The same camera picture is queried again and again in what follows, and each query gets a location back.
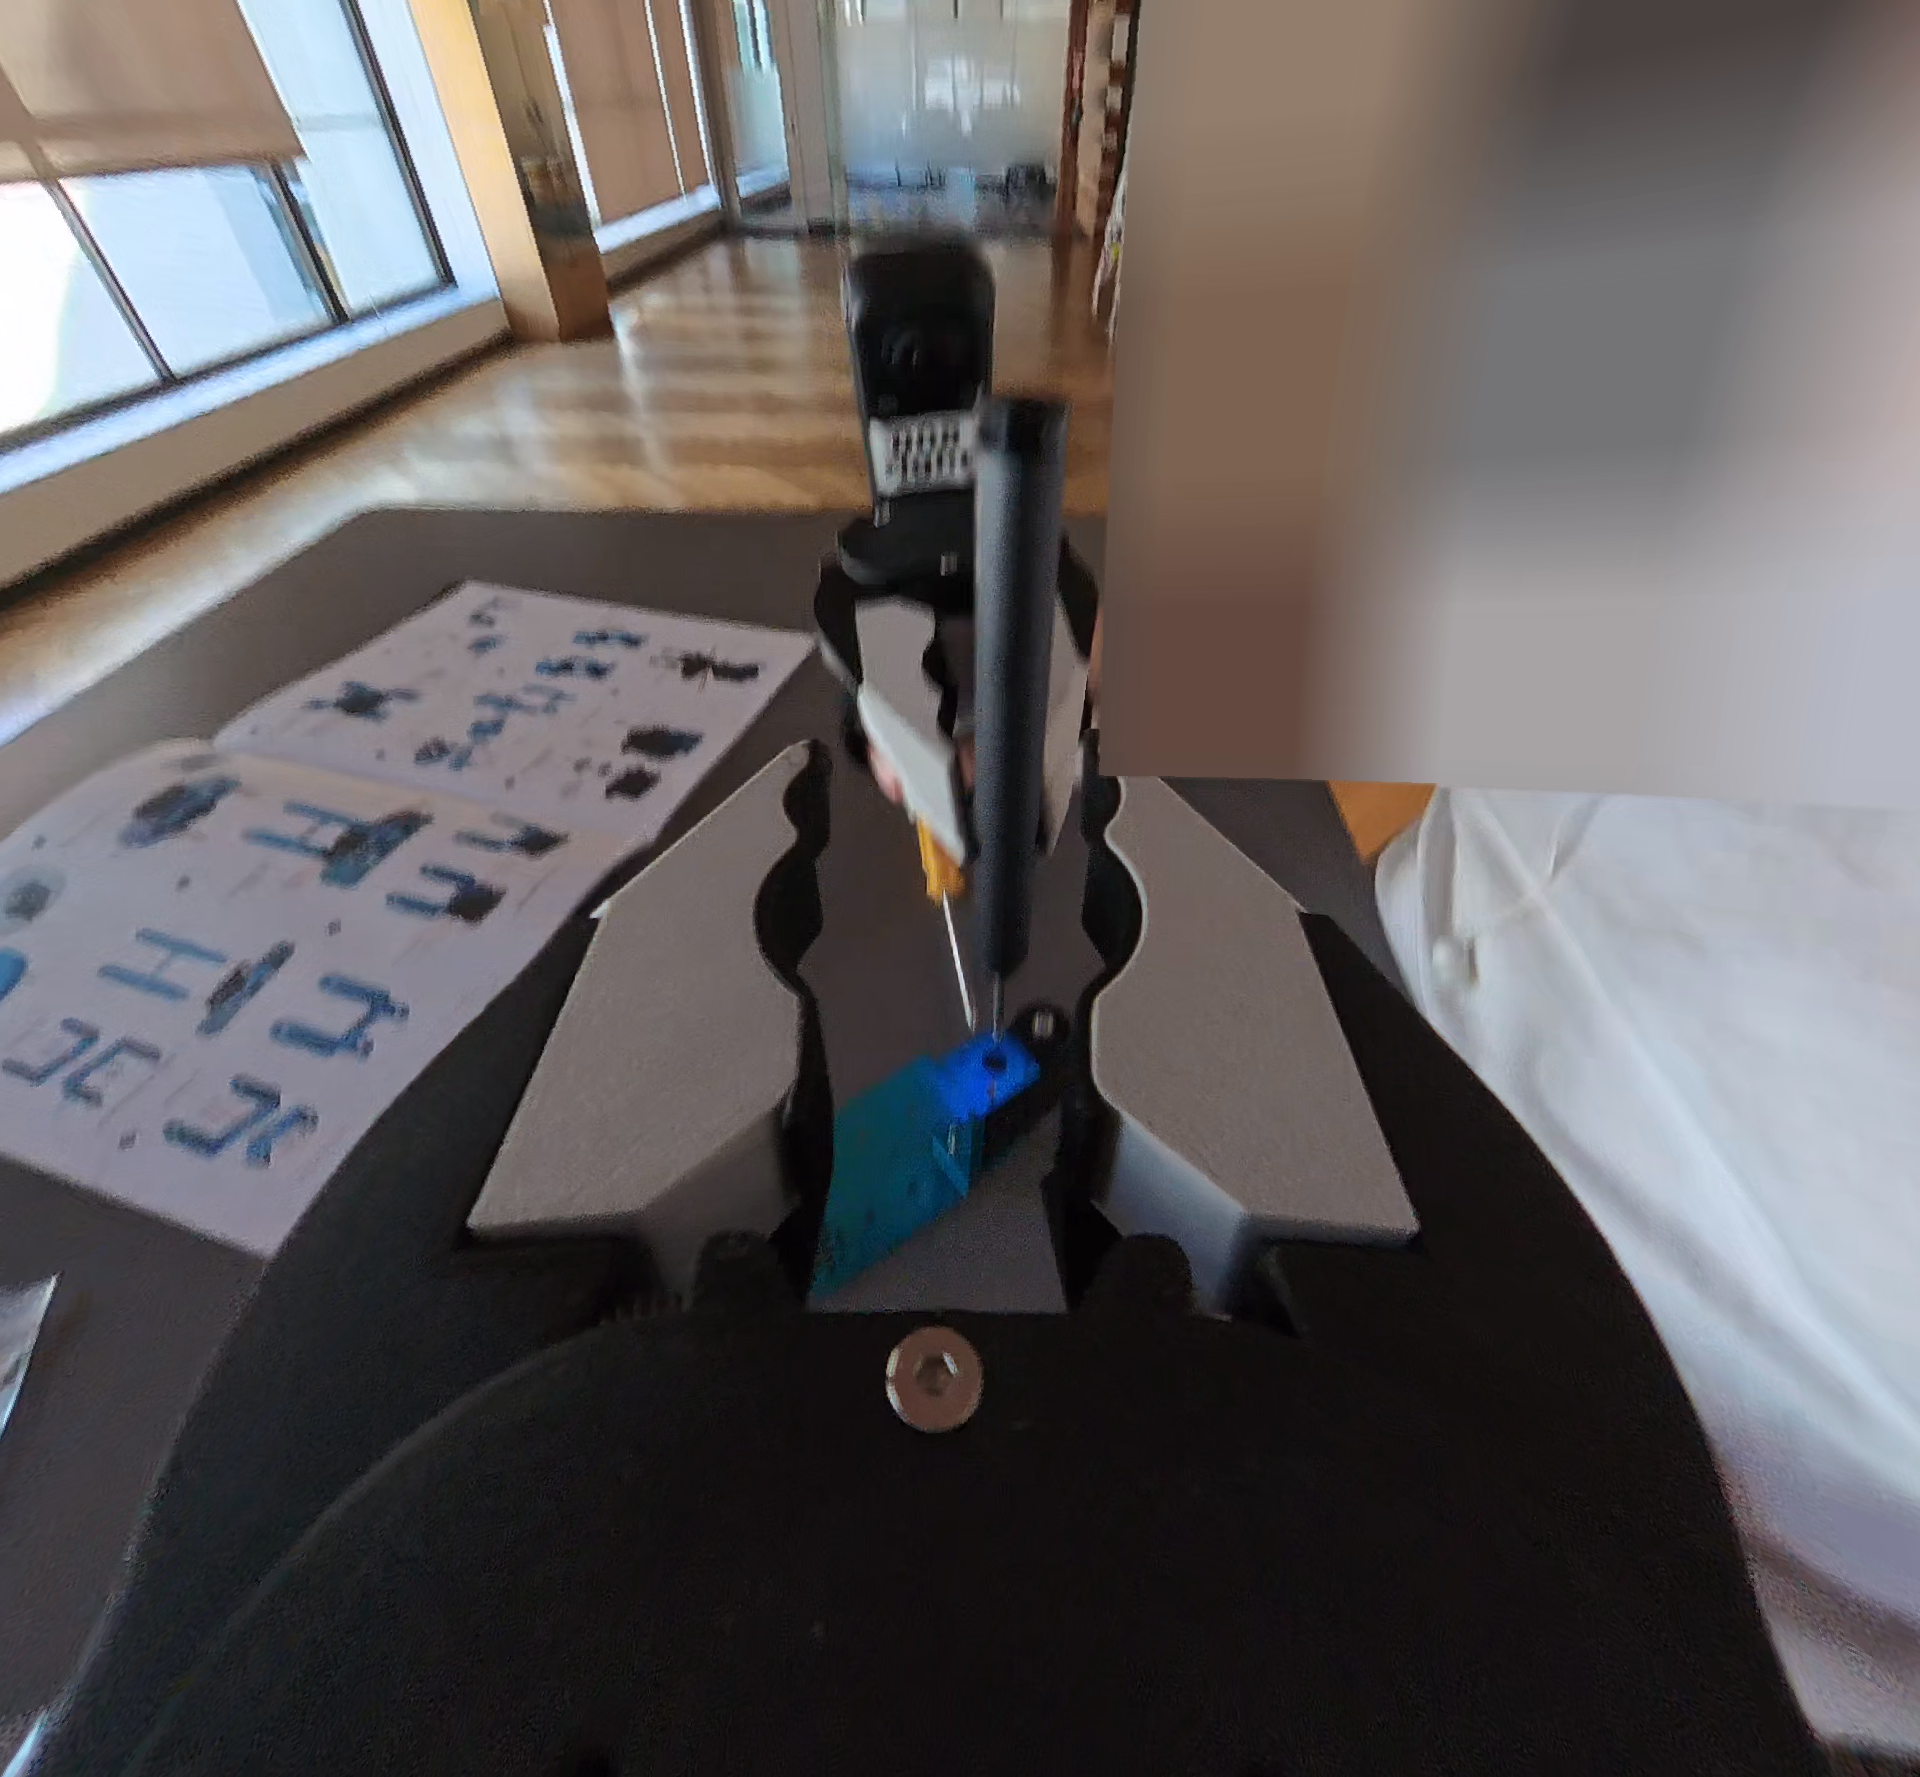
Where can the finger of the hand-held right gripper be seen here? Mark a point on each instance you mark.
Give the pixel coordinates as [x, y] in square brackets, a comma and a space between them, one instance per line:
[900, 696]
[1072, 712]

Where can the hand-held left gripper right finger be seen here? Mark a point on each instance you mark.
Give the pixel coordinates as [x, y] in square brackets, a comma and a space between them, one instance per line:
[1244, 1057]

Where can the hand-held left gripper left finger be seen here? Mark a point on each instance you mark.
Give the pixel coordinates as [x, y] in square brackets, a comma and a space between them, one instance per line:
[644, 1057]

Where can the black electric screwdriver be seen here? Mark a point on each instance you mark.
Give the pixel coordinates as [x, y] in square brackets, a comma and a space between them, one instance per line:
[1013, 682]

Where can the blue metal bracket with servo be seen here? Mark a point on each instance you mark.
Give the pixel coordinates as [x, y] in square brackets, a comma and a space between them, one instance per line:
[900, 1146]

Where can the dark grey desk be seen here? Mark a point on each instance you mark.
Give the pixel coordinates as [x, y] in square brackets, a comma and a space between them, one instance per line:
[631, 556]

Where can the glass partition door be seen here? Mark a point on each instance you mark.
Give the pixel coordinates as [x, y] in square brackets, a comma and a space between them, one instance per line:
[945, 83]

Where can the open instruction booklet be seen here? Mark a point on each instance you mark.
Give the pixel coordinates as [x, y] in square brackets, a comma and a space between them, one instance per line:
[375, 832]

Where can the clear bag of nuts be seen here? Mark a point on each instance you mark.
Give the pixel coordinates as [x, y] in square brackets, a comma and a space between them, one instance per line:
[23, 1357]

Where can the large window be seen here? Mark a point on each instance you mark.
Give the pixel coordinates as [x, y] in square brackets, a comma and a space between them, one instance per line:
[194, 263]

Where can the beige roller blind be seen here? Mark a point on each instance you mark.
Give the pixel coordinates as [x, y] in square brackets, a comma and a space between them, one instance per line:
[150, 6]

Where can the wooden wall shelf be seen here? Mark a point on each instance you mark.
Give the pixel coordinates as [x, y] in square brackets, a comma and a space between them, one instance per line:
[1118, 128]

